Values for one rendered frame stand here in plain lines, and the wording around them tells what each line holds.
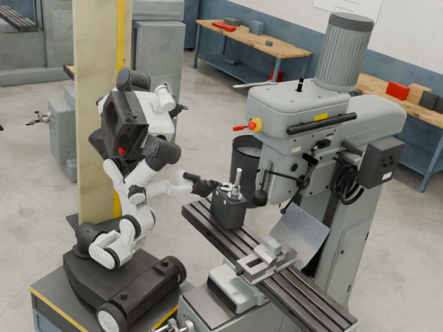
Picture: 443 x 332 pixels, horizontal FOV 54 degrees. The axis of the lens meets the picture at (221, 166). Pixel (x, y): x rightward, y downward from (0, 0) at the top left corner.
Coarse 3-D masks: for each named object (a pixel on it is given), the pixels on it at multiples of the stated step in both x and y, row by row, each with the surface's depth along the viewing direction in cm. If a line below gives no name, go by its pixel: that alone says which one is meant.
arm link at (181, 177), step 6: (174, 174) 223; (180, 174) 221; (186, 174) 217; (192, 174) 220; (180, 180) 219; (186, 180) 219; (192, 180) 223; (198, 180) 223; (192, 186) 223; (198, 186) 224; (192, 192) 224
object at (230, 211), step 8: (224, 184) 264; (232, 184) 268; (216, 192) 262; (224, 192) 259; (216, 200) 264; (224, 200) 254; (232, 200) 252; (240, 200) 253; (216, 208) 265; (224, 208) 256; (232, 208) 251; (240, 208) 254; (216, 216) 266; (224, 216) 257; (232, 216) 254; (240, 216) 257; (224, 224) 258; (232, 224) 258; (240, 224) 261
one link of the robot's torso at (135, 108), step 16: (112, 96) 195; (128, 96) 200; (144, 96) 206; (112, 112) 209; (128, 112) 194; (144, 112) 199; (160, 112) 204; (112, 128) 196; (128, 128) 193; (144, 128) 191; (160, 128) 199; (112, 144) 200; (128, 144) 203
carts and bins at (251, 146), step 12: (240, 144) 448; (252, 144) 453; (240, 156) 416; (252, 156) 409; (240, 168) 422; (252, 168) 416; (240, 180) 428; (252, 180) 424; (240, 192) 435; (252, 192) 432; (252, 204) 441
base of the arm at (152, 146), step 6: (150, 138) 191; (156, 138) 189; (144, 144) 195; (150, 144) 190; (156, 144) 188; (144, 150) 192; (150, 150) 189; (156, 150) 188; (180, 150) 198; (150, 156) 189; (180, 156) 198; (174, 162) 198
